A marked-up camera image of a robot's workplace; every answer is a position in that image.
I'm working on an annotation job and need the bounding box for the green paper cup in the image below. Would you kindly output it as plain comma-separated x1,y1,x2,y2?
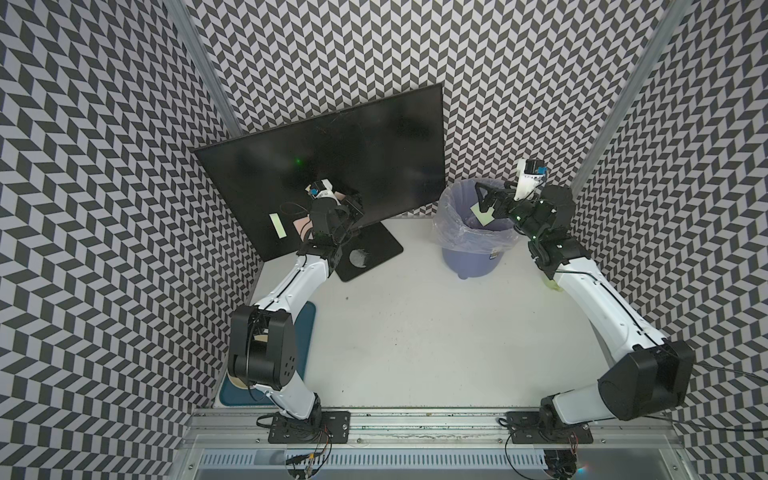
542,275,563,292

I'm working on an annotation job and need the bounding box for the aluminium front rail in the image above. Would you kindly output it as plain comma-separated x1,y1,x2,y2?
180,407,683,451

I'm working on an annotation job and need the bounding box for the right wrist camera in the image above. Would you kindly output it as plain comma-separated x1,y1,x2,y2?
514,159,548,201

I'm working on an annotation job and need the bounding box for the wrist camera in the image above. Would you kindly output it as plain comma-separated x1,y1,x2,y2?
514,159,548,201
306,179,345,202

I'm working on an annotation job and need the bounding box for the large pink sticky note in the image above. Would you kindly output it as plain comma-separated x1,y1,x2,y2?
293,216,312,242

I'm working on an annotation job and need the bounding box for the large green sticky note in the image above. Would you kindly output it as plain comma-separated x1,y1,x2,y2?
470,203,495,226

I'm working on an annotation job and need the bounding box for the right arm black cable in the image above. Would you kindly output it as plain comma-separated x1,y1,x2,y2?
644,365,768,436

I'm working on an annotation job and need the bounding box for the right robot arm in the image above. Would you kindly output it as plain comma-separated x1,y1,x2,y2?
475,182,695,429

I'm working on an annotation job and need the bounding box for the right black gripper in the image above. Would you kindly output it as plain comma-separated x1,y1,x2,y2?
474,178,545,240

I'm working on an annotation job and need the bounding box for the clear plastic bin liner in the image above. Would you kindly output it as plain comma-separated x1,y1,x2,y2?
432,178,521,254

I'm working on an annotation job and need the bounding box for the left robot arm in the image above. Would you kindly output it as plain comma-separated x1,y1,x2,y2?
227,187,364,428

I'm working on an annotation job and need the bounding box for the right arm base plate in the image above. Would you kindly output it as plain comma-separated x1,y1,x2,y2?
505,410,594,446

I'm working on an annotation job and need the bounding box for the black monitor stand base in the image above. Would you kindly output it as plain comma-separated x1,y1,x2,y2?
335,222,404,282

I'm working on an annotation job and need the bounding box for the dark teal mat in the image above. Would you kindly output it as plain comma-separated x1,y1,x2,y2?
219,303,316,407

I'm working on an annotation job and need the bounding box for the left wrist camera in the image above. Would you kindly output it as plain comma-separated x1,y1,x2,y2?
306,179,345,202

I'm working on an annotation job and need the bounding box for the green sticky strip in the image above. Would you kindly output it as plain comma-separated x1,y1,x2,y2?
269,213,287,239

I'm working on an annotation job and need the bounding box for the black computer monitor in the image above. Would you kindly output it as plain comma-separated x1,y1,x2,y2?
193,84,446,260

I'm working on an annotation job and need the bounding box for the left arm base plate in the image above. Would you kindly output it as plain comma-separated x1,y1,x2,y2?
268,410,351,446

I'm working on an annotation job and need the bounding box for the blue trash bin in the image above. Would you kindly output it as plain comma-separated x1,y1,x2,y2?
442,179,528,280

